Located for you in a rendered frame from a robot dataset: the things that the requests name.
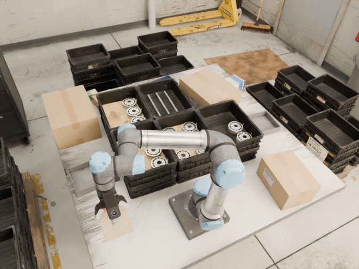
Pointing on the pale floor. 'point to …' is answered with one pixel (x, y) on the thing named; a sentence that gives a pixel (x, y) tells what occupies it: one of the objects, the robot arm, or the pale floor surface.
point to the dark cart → (11, 107)
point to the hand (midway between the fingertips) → (112, 215)
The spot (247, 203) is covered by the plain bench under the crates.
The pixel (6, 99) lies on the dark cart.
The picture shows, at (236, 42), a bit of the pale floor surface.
